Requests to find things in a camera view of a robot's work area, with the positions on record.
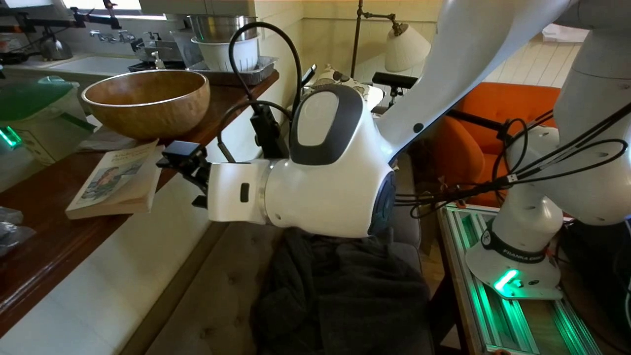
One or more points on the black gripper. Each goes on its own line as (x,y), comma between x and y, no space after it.
(199,181)

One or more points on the white paperback book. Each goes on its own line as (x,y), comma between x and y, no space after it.
(114,181)

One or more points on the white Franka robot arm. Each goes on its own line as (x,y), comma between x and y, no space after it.
(327,198)

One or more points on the large wooden bowl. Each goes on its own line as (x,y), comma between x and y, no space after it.
(147,106)

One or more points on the grey paper sheet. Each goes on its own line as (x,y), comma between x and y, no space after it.
(96,139)

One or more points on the metal tray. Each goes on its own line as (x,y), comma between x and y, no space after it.
(252,72)

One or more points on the stainless steel pot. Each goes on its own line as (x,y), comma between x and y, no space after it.
(217,27)

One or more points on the wooden counter shelf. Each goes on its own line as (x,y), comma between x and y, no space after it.
(51,250)

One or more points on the green plastic basin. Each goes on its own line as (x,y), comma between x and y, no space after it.
(29,98)

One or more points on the black metal bar fixture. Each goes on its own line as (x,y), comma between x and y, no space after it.
(78,17)

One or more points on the clear plastic bag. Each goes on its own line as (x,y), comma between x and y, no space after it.
(9,234)

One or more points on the dark grey blanket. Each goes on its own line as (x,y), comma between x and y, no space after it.
(341,297)

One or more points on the floor lamp with white shade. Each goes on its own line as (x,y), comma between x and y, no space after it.
(406,51)

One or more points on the orange armchair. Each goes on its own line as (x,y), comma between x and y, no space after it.
(524,106)

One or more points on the white hanging cloth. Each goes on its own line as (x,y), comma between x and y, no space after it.
(564,33)

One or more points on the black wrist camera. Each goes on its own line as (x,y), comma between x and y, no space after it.
(268,131)

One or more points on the black camera on stand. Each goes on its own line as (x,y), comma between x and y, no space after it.
(394,80)

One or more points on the aluminium frame robot table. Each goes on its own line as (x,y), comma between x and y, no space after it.
(504,323)

